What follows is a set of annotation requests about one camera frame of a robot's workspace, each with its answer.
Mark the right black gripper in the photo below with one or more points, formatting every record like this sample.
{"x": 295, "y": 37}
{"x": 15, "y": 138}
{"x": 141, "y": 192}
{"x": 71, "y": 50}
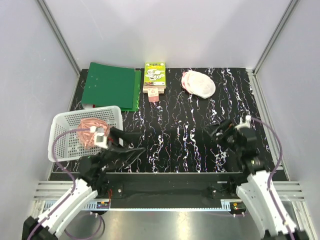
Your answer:
{"x": 212, "y": 129}

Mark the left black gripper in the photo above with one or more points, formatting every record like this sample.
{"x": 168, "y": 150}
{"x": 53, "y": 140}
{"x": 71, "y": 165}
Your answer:
{"x": 128, "y": 154}

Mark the pink lace bra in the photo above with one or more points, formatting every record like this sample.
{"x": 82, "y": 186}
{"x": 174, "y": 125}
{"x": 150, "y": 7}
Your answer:
{"x": 86, "y": 137}

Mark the white mesh laundry bag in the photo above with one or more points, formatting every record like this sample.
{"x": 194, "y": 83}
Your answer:
{"x": 197, "y": 83}

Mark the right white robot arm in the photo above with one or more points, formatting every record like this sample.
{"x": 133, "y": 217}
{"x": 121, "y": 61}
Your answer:
{"x": 255, "y": 187}

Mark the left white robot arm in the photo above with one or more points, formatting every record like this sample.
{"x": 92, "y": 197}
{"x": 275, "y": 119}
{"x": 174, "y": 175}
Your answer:
{"x": 91, "y": 183}

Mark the black marble mat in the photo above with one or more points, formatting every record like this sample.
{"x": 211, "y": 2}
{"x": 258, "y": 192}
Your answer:
{"x": 172, "y": 128}

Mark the small pink box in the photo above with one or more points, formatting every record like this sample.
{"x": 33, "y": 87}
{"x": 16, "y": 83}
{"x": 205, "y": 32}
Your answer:
{"x": 153, "y": 94}

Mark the green folder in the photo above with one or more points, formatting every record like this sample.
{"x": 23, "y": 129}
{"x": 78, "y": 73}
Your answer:
{"x": 107, "y": 85}

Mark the green printed box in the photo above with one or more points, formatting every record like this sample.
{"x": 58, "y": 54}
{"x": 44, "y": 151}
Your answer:
{"x": 154, "y": 76}

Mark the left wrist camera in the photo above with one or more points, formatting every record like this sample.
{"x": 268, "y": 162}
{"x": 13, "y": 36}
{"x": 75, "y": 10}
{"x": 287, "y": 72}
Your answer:
{"x": 99, "y": 137}

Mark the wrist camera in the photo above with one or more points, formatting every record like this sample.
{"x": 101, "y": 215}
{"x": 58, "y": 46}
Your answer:
{"x": 99, "y": 137}
{"x": 246, "y": 123}

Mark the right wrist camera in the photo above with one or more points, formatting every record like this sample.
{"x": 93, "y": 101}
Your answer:
{"x": 246, "y": 123}

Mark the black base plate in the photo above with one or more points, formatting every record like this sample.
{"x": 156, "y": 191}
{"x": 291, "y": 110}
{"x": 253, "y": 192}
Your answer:
{"x": 168, "y": 190}

